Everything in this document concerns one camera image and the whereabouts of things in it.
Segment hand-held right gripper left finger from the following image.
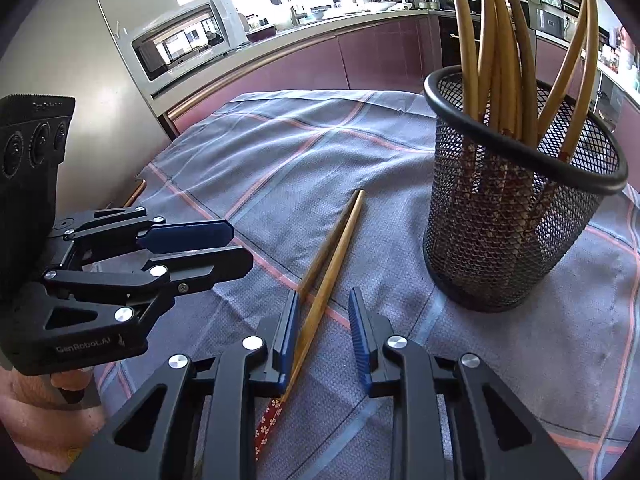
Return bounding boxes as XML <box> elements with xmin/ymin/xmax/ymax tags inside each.
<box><xmin>62</xmin><ymin>289</ymin><xmax>302</xmax><ymax>480</ymax></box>

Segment grey checked tablecloth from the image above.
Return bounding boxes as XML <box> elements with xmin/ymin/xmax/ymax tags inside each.
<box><xmin>92</xmin><ymin>89</ymin><xmax>640</xmax><ymax>480</ymax></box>

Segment bundle of wooden chopsticks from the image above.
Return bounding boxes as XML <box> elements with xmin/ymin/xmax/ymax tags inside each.
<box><xmin>446</xmin><ymin>0</ymin><xmax>601</xmax><ymax>281</ymax></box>

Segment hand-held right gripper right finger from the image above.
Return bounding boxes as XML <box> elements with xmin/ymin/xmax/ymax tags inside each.
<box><xmin>348</xmin><ymin>287</ymin><xmax>583</xmax><ymax>480</ymax></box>

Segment grey refrigerator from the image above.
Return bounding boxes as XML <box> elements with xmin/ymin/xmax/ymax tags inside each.
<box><xmin>0</xmin><ymin>0</ymin><xmax>176</xmax><ymax>196</ymax></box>

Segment wooden chopstick red patterned end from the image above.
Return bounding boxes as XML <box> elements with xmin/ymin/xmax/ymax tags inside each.
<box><xmin>254</xmin><ymin>195</ymin><xmax>367</xmax><ymax>461</ymax></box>
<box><xmin>297</xmin><ymin>189</ymin><xmax>365</xmax><ymax>301</ymax></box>

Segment black built-in oven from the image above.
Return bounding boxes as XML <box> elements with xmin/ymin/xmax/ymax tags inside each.
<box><xmin>437</xmin><ymin>14</ymin><xmax>538</xmax><ymax>70</ymax></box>

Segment kitchen counter purple cabinets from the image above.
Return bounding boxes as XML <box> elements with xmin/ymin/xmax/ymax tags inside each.
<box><xmin>150</xmin><ymin>7</ymin><xmax>640</xmax><ymax>161</ymax></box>

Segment silver microwave oven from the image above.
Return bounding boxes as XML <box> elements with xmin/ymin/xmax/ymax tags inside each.
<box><xmin>131</xmin><ymin>0</ymin><xmax>248</xmax><ymax>96</ymax></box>

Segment black mesh holder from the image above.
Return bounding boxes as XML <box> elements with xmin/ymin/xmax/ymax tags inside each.
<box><xmin>422</xmin><ymin>65</ymin><xmax>630</xmax><ymax>313</ymax></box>

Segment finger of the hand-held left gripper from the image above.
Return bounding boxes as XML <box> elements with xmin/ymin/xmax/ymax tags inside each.
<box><xmin>41</xmin><ymin>245</ymin><xmax>255</xmax><ymax>324</ymax></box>
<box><xmin>46</xmin><ymin>206</ymin><xmax>234</xmax><ymax>262</ymax></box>

